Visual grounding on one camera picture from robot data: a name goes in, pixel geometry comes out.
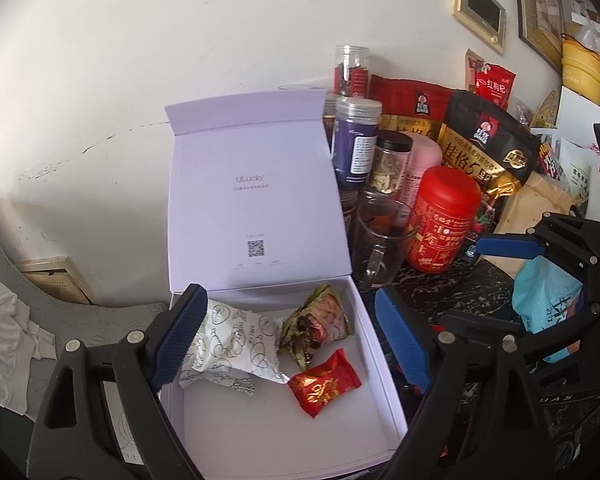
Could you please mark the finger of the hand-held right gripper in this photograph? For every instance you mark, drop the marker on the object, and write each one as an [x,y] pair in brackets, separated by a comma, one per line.
[505,246]
[480,320]

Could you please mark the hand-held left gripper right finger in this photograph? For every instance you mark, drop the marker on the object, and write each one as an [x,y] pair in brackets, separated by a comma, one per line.
[405,340]

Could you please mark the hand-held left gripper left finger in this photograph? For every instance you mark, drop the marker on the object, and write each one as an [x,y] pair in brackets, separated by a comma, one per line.
[180,335]

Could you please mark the white patterned snack packet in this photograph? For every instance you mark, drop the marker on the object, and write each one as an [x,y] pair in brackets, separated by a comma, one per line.
[230,335]
[240,387]

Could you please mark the green gold snack packet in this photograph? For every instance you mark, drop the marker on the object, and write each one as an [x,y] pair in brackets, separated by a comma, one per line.
[320,315]

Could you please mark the red candy packet gold print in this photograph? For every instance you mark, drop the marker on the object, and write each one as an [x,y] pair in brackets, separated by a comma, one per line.
[325,385]

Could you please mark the lavender gift box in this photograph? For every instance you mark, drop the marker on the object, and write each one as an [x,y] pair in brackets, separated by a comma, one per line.
[260,200]

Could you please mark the dark red berry pouch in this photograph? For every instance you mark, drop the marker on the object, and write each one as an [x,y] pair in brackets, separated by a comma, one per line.
[485,220]

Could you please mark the kraft paper envelope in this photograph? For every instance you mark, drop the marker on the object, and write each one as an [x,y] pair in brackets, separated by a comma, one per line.
[530,205]

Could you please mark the red canister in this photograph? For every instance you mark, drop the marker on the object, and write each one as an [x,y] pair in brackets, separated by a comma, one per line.
[440,225]

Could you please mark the white green printed packet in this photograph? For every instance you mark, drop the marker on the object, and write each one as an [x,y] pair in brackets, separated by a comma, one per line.
[577,175]

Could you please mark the black red snack packet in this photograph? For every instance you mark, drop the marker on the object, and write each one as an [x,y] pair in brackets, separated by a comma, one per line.
[550,160]

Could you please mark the glass mug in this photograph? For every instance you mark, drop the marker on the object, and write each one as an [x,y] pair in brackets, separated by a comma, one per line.
[380,245]

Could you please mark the black gold oat pouch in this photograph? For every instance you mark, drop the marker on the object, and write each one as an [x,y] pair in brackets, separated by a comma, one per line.
[480,150]

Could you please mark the pink container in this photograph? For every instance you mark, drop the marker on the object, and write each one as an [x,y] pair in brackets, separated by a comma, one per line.
[422,165]

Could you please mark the white paper bag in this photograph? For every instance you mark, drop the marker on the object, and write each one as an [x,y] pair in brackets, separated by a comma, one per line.
[580,110]

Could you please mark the jar of pale slices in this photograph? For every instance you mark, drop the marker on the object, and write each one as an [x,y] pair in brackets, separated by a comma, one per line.
[392,170]

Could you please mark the beige vented cover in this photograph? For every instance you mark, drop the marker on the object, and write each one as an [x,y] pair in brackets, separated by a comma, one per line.
[55,280]

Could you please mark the clear jar orange contents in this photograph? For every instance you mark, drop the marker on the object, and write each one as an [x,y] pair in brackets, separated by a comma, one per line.
[349,212]

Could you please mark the round woven mat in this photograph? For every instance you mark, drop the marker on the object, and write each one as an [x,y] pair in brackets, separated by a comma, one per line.
[547,110]

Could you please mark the red goji berry packet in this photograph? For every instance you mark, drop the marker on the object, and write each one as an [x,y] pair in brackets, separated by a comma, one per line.
[495,85]

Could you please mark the yellow pot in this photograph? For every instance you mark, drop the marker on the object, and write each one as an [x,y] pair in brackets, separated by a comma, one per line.
[580,70]

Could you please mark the light grey garment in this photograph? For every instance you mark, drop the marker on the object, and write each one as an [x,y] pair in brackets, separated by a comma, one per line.
[5,340]

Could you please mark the red oat pouch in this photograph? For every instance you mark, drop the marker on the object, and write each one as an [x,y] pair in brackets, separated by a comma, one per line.
[405,100]

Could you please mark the purple jar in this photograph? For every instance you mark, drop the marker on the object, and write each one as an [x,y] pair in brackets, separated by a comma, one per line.
[355,145]

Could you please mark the clear plastic bag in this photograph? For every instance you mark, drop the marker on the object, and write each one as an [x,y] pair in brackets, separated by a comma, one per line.
[592,35]

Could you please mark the tall jar red contents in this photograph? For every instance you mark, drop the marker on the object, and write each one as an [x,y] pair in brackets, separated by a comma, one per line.
[352,70]

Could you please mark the framed wall picture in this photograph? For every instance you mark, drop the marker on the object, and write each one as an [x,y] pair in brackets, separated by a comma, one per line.
[535,10]

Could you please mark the wall intercom panel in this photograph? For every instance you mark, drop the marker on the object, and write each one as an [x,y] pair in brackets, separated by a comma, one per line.
[480,5]

